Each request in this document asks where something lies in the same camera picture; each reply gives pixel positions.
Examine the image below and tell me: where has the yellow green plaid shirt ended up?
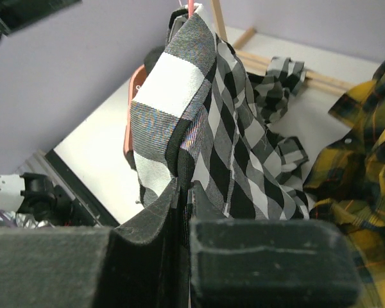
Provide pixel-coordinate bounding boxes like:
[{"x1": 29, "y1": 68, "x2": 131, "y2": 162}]
[{"x1": 304, "y1": 60, "x2": 385, "y2": 307}]

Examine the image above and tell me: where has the dark green striped shirt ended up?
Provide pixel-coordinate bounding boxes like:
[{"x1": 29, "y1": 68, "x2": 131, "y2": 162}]
[{"x1": 144, "y1": 46, "x2": 165, "y2": 75}]

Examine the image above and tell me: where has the pink plastic laundry basket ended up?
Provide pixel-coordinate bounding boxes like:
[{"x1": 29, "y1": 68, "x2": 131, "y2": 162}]
[{"x1": 123, "y1": 64, "x2": 148, "y2": 161}]

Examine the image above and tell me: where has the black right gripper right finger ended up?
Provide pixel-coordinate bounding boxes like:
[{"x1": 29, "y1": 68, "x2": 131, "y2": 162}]
[{"x1": 188, "y1": 182, "x2": 361, "y2": 307}]

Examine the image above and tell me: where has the pink wire hanger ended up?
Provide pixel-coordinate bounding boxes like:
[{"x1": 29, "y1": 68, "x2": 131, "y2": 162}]
[{"x1": 178, "y1": 0, "x2": 202, "y2": 17}]

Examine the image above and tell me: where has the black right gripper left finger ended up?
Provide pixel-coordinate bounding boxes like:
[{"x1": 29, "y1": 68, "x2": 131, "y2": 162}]
[{"x1": 0, "y1": 180, "x2": 180, "y2": 307}]

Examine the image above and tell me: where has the black white checked shirt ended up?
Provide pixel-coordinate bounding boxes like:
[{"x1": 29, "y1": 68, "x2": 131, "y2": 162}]
[{"x1": 130, "y1": 5, "x2": 309, "y2": 220}]

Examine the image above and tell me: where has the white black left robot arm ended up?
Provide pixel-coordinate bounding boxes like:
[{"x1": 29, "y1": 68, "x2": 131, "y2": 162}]
[{"x1": 0, "y1": 0, "x2": 81, "y2": 43}]

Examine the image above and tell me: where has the wooden clothes rack frame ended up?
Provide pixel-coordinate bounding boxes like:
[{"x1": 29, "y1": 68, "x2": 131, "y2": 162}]
[{"x1": 210, "y1": 0, "x2": 355, "y2": 96}]

